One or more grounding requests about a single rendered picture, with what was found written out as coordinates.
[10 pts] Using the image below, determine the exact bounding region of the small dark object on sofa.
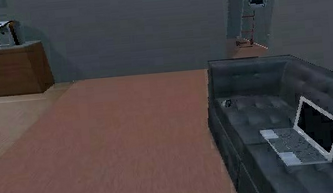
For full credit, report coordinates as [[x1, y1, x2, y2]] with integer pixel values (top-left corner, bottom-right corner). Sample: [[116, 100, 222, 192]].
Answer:
[[221, 99, 234, 109]]

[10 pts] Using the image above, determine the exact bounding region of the dark grey tufted sofa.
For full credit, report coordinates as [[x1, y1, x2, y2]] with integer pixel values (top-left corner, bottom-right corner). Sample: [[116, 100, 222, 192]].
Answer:
[[203, 49, 333, 193]]

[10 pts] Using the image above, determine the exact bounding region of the silver open laptop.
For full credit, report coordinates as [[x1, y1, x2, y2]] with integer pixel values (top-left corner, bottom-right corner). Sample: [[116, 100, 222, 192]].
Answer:
[[256, 93, 333, 169]]

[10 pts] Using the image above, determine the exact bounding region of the brown wooden cabinet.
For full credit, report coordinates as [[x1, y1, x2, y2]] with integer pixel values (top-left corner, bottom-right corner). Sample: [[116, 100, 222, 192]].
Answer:
[[0, 39, 57, 98]]

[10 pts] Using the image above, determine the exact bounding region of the black and silver coffee machine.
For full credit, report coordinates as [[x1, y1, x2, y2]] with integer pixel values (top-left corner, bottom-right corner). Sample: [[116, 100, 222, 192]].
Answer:
[[0, 19, 21, 48]]

